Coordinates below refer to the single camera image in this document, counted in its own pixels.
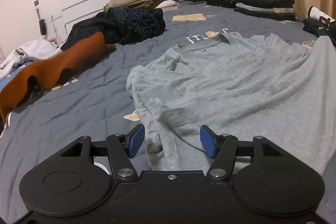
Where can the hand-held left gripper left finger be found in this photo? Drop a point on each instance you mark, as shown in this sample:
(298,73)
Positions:
(136,141)

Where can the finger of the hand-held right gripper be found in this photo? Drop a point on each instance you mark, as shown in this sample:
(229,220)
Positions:
(328,28)

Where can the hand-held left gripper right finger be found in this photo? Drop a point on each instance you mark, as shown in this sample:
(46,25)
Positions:
(208,141)

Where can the grey t-shirt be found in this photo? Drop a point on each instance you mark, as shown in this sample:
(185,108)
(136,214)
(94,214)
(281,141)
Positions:
(223,82)

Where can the folded dotted clothes stack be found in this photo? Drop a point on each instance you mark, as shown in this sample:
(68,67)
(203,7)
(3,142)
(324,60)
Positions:
(311,26)

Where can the folded grey clothes stack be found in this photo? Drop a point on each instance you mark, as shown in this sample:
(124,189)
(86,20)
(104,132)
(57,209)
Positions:
(265,12)

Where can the rust orange sweater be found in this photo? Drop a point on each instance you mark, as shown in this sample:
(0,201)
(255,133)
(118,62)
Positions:
(65,64)

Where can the black crumpled garment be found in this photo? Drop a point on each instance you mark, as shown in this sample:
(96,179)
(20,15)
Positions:
(86,29)

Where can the light grey hoodie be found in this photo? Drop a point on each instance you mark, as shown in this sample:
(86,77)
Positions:
(31,52)

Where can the blue printed pillow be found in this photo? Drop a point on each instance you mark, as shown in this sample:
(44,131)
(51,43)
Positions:
(10,78)

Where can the small white pillow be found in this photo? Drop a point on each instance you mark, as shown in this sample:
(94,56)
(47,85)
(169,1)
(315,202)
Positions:
(169,4)

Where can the folded dark brown garment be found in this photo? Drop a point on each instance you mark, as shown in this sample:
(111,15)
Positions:
(162,1)

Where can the black hairbrush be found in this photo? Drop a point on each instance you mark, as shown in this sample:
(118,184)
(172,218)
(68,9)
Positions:
(43,26)

